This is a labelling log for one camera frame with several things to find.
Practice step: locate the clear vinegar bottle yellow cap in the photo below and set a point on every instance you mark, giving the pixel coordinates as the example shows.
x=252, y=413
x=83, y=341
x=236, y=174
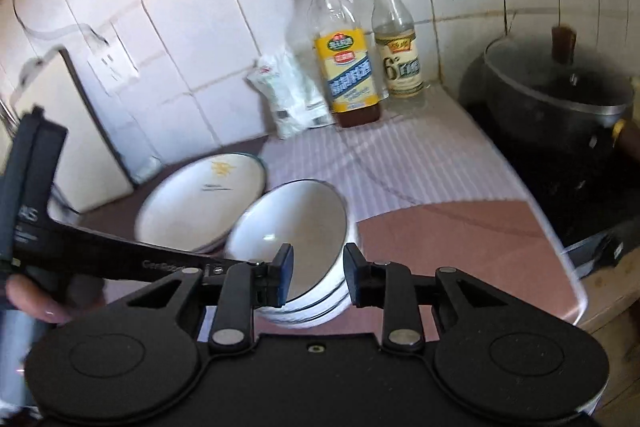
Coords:
x=400, y=62

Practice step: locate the white cutting board dark frame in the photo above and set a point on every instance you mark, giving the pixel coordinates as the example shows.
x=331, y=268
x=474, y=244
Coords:
x=80, y=132

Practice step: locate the white ceramic plate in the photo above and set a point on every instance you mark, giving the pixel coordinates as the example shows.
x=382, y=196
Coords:
x=200, y=202

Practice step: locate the white seasoning pouch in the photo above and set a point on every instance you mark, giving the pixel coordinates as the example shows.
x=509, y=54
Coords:
x=290, y=97

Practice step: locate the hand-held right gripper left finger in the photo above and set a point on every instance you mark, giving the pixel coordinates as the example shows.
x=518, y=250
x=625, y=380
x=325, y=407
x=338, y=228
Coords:
x=286, y=266

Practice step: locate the dark pot with glass lid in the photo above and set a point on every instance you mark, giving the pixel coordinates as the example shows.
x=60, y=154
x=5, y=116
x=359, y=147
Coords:
x=525, y=117

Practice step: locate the white wall socket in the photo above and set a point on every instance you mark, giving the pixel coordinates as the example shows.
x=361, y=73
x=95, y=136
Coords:
x=112, y=59

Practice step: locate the black gas stove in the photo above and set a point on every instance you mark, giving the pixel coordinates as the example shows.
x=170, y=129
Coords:
x=560, y=187

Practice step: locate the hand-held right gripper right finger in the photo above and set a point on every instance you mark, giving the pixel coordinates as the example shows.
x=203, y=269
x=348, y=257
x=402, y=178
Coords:
x=352, y=269

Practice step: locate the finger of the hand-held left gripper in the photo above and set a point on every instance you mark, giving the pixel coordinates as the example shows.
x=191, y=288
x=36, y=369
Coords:
x=216, y=268

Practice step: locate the person's left hand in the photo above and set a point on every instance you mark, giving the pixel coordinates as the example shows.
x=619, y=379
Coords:
x=40, y=299

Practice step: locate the yellow label oil bottle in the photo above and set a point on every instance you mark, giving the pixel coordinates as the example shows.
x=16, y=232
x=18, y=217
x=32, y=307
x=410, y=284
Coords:
x=347, y=72

